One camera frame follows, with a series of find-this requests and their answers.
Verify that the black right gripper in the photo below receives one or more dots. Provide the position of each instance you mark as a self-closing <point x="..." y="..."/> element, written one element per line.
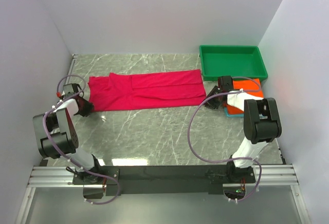
<point x="213" y="98"/>

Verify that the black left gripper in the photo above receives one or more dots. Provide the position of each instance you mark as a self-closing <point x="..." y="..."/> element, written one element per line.
<point x="84" y="106"/>

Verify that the crimson red t shirt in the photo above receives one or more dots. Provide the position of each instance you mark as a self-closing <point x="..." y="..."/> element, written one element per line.
<point x="147" y="91"/>

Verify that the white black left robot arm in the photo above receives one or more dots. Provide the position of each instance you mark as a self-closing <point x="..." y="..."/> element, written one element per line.
<point x="56" y="136"/>

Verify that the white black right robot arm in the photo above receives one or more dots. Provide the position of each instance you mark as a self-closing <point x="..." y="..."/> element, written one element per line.
<point x="261" y="121"/>

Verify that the green plastic bin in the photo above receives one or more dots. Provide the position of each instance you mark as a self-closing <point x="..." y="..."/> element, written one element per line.
<point x="235" y="61"/>

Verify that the folded orange t shirt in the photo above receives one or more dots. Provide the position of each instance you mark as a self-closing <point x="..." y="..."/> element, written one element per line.
<point x="243" y="90"/>

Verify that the folded light blue t shirt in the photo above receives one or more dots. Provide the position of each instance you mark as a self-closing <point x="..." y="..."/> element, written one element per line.
<point x="232" y="115"/>

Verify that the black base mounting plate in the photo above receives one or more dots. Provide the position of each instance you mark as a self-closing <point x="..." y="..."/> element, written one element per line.
<point x="162" y="179"/>

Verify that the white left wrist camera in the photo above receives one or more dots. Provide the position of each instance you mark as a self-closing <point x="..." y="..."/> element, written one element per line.
<point x="60" y="95"/>

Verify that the aluminium front rail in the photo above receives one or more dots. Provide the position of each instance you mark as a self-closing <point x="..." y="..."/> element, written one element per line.
<point x="59" y="177"/>

